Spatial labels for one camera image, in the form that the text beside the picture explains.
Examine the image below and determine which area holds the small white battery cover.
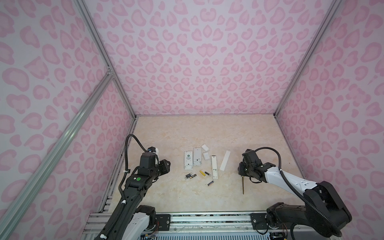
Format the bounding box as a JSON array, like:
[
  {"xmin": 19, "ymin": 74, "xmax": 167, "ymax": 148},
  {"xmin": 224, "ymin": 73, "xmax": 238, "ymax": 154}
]
[{"xmin": 203, "ymin": 152, "xmax": 211, "ymax": 161}]

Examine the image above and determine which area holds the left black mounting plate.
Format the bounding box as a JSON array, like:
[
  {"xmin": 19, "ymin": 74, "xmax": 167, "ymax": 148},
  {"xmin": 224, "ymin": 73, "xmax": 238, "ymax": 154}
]
[{"xmin": 148, "ymin": 214, "xmax": 171, "ymax": 232}]

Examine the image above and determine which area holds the white remote angled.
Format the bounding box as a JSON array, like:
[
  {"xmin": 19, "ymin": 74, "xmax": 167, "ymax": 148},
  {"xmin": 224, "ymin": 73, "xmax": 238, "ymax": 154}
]
[{"xmin": 193, "ymin": 148, "xmax": 202, "ymax": 166}]

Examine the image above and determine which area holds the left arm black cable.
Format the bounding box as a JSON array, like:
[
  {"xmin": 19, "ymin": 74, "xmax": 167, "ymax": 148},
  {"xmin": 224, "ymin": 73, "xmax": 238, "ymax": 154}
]
[{"xmin": 124, "ymin": 133, "xmax": 148, "ymax": 175}]

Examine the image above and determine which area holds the aluminium diagonal frame bar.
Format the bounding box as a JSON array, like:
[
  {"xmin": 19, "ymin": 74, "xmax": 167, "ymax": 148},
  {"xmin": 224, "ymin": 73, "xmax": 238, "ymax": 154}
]
[{"xmin": 1, "ymin": 73, "xmax": 114, "ymax": 240}]

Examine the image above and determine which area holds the white remote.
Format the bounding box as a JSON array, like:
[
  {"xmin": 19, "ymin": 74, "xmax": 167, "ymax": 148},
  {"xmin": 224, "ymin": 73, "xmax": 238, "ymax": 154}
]
[{"xmin": 184, "ymin": 151, "xmax": 193, "ymax": 171}]

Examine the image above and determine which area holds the black mounting plate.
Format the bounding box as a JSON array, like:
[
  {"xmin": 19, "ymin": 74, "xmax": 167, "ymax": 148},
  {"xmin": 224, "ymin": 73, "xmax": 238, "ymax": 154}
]
[
  {"xmin": 148, "ymin": 214, "xmax": 171, "ymax": 232},
  {"xmin": 250, "ymin": 213, "xmax": 269, "ymax": 232}
]

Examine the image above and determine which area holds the aluminium front rail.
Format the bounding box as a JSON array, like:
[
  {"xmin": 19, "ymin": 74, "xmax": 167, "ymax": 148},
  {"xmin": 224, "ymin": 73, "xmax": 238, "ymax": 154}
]
[{"xmin": 80, "ymin": 211, "xmax": 343, "ymax": 240}]

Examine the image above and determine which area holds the slim white remote control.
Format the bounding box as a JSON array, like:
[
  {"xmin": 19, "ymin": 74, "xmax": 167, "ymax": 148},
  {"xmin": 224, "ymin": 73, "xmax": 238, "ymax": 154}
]
[{"xmin": 211, "ymin": 155, "xmax": 219, "ymax": 180}]

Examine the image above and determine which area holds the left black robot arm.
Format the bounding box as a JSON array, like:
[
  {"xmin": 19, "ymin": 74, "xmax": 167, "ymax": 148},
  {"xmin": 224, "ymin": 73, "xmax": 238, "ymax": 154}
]
[{"xmin": 95, "ymin": 152, "xmax": 171, "ymax": 240}]

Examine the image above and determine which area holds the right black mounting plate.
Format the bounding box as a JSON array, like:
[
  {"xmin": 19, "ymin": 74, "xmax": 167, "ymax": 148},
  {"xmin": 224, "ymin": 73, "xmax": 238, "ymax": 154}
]
[{"xmin": 250, "ymin": 213, "xmax": 269, "ymax": 232}]

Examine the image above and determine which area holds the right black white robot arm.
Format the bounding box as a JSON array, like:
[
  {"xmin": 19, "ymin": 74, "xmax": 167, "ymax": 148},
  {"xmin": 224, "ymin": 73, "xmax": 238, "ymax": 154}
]
[{"xmin": 238, "ymin": 148, "xmax": 352, "ymax": 238}]

